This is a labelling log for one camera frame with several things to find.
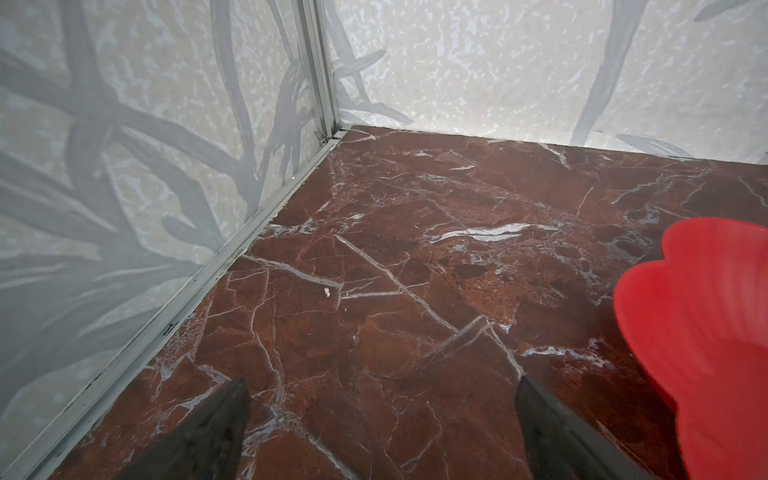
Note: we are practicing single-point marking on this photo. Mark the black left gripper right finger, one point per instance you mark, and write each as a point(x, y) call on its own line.
point(561, 445)

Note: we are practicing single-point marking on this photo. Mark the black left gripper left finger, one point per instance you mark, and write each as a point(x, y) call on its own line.
point(206, 445)

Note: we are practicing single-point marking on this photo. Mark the red flower-shaped fruit bowl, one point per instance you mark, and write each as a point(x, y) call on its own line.
point(696, 320)

